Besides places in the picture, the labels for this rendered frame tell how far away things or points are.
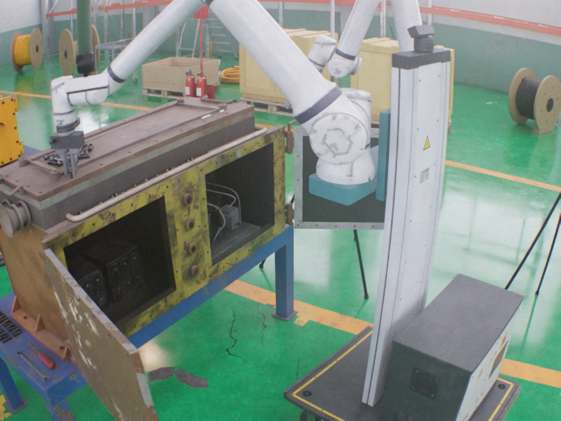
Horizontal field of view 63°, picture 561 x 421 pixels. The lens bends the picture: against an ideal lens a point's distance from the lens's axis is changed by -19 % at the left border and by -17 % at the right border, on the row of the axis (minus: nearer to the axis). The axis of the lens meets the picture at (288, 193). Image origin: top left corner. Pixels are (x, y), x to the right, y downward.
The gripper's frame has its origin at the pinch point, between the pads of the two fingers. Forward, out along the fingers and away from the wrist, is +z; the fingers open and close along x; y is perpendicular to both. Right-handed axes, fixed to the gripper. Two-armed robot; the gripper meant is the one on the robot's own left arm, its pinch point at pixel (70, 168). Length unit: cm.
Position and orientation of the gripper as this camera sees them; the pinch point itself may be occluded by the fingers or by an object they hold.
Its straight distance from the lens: 194.1
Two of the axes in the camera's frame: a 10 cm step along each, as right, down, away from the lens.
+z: 0.0, 9.2, 4.0
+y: -0.5, 4.0, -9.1
